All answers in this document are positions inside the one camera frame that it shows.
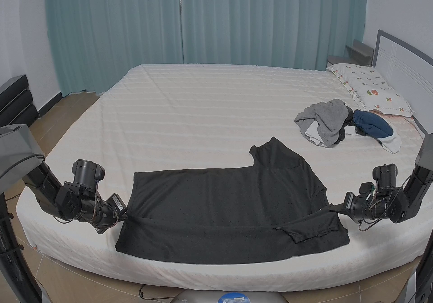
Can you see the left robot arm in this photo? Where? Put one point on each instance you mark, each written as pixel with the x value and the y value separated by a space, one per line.
pixel 44 186

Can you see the pile of clothes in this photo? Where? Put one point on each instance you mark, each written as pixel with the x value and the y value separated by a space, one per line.
pixel 331 119

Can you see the bed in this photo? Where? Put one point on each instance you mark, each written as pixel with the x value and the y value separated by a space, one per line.
pixel 203 119

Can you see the black chest of drawers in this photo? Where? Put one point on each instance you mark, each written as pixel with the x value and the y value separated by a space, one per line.
pixel 15 98

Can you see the grey bedside table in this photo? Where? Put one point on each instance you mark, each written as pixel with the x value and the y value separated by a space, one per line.
pixel 355 51

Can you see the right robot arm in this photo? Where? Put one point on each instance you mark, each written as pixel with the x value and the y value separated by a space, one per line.
pixel 399 207

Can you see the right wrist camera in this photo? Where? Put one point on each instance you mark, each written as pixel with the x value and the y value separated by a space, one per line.
pixel 365 189

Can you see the blue-green curtain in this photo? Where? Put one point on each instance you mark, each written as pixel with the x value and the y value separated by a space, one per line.
pixel 135 17

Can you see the black T-shirt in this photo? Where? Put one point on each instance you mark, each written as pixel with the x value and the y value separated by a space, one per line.
pixel 220 210

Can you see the white printed pillow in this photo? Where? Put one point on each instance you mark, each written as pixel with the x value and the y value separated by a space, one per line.
pixel 372 88

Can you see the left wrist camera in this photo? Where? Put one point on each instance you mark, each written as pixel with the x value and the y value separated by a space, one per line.
pixel 119 205

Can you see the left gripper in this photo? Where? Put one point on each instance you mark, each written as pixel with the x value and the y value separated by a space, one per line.
pixel 105 219

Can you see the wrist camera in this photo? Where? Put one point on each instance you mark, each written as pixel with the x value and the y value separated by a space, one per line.
pixel 119 205
pixel 365 189

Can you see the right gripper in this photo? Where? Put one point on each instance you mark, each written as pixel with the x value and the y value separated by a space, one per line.
pixel 362 208

